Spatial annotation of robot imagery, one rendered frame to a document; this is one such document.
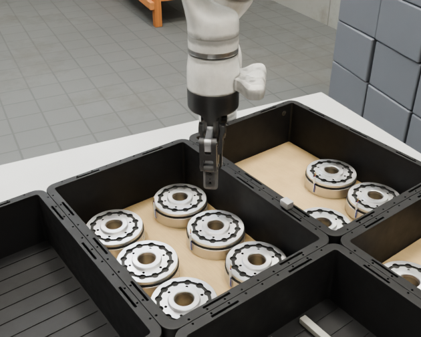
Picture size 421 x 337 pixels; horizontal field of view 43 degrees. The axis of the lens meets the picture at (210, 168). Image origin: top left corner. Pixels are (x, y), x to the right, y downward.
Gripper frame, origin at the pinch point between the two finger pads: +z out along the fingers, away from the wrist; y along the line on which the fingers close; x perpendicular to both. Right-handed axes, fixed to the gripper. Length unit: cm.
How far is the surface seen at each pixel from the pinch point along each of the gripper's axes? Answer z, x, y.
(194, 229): 14.3, -3.7, -2.6
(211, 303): 7.8, 2.2, 20.7
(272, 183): 17.2, 9.9, -23.0
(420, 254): 17.3, 35.9, -4.1
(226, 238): 14.2, 2.3, -0.5
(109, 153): 30, -35, -52
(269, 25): 98, 4, -393
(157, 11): 84, -92, -378
